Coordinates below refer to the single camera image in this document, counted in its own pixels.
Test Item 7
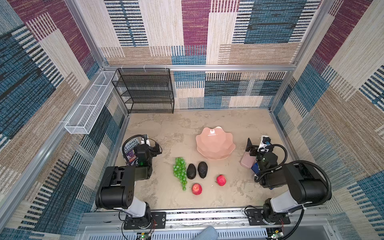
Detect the red fake apple front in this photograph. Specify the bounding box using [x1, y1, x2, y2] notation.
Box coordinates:
[192, 184, 203, 196]

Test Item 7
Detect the red fake apple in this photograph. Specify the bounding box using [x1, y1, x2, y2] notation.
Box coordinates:
[216, 175, 227, 186]
[192, 184, 203, 196]

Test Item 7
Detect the green fake grape bunch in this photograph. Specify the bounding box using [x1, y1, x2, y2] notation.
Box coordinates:
[173, 158, 187, 191]

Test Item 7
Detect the white wire mesh basket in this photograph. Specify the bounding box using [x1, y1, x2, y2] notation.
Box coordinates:
[65, 71, 115, 135]

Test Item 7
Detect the aluminium front rail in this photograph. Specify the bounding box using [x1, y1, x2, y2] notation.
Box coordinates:
[77, 206, 334, 232]

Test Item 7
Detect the black wire shelf rack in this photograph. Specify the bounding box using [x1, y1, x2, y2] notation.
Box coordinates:
[112, 68, 175, 114]

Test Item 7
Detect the blue box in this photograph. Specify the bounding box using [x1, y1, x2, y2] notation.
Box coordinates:
[251, 163, 260, 176]

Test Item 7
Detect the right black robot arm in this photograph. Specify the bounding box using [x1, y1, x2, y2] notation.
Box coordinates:
[244, 136, 332, 225]

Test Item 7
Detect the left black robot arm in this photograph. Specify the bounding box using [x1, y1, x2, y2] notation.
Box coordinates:
[95, 135, 163, 229]

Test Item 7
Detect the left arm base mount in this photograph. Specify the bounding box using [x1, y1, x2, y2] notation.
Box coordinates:
[123, 212, 167, 230]

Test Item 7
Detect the pink wavy fruit bowl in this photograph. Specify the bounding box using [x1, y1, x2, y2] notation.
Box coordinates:
[196, 127, 236, 161]

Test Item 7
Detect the dark fake avocado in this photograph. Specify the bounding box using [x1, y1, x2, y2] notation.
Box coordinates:
[187, 164, 197, 180]
[198, 162, 208, 179]

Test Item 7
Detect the children's paperback book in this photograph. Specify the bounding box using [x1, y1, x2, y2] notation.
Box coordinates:
[122, 135, 149, 166]

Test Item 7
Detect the pink flat case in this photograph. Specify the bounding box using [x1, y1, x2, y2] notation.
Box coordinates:
[240, 152, 256, 169]

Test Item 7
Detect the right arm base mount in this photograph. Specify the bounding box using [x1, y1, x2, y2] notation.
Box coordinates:
[245, 208, 291, 226]

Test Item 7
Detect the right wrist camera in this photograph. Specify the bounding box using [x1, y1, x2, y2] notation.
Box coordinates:
[258, 135, 271, 152]

